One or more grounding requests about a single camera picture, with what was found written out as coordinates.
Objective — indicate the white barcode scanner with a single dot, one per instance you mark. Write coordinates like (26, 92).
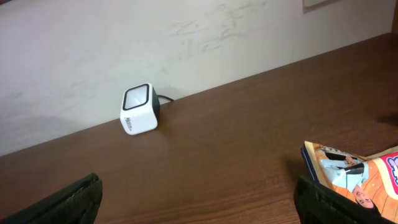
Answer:
(140, 110)

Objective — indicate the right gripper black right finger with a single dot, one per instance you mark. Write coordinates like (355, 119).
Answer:
(318, 204)

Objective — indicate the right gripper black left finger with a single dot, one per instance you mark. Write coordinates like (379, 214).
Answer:
(79, 202)

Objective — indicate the beige wet wipes pack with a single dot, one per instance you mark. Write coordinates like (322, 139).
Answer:
(368, 181)

